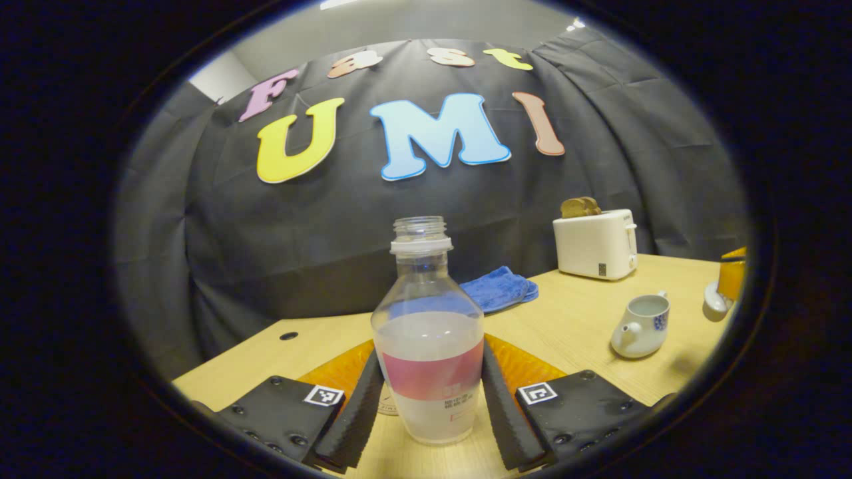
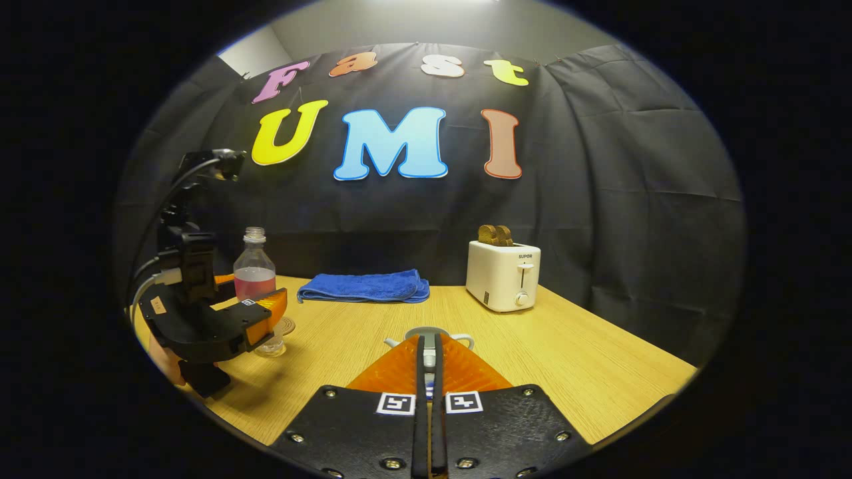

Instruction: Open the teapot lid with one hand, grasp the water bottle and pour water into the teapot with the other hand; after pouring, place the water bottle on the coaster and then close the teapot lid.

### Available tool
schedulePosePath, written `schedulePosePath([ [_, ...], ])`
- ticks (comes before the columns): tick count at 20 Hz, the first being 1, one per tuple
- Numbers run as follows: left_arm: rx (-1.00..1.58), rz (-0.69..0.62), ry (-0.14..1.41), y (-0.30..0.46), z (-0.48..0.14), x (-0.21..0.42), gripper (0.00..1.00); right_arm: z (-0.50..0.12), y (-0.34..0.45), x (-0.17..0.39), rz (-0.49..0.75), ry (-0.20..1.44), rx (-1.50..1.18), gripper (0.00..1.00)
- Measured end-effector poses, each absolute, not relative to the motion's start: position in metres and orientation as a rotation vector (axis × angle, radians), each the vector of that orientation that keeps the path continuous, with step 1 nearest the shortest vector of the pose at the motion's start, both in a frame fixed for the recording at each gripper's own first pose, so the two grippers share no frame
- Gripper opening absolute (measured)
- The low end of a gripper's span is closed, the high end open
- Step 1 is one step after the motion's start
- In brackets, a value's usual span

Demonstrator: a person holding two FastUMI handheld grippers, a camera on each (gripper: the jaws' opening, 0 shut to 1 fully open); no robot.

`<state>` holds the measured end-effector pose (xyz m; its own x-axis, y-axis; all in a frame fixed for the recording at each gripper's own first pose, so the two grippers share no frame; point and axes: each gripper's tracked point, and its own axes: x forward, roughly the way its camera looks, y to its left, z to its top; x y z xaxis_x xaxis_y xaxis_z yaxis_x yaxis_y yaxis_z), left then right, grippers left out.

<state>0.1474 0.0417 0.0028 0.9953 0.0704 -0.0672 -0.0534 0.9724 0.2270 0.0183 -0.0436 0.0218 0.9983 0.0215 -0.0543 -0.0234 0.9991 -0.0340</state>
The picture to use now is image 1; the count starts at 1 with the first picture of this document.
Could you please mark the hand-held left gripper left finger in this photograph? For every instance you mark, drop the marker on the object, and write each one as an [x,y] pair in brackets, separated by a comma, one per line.
[356,419]

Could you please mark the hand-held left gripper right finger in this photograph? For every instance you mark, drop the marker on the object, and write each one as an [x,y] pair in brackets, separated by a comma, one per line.
[509,426]

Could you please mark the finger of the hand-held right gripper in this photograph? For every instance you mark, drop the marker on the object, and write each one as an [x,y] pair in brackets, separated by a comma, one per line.
[735,253]
[732,279]

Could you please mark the round beige coaster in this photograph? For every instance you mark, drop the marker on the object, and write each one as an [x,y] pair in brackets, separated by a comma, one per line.
[389,403]

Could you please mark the clear water bottle pink label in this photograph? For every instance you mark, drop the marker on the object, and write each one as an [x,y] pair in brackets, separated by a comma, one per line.
[429,346]

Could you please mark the white blue-flowered teacup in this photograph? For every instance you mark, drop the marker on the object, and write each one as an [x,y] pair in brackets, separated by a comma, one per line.
[639,329]

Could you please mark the blue folded towel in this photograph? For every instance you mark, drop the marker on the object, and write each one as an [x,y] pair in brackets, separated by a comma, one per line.
[499,289]

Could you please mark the cream white toaster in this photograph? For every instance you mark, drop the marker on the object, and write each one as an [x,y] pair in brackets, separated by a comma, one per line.
[592,246]

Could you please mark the brown toast slice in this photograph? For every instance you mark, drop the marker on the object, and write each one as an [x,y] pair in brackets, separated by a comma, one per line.
[572,207]
[592,205]

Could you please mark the black backdrop cloth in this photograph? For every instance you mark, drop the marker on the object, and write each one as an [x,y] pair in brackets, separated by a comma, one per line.
[266,253]

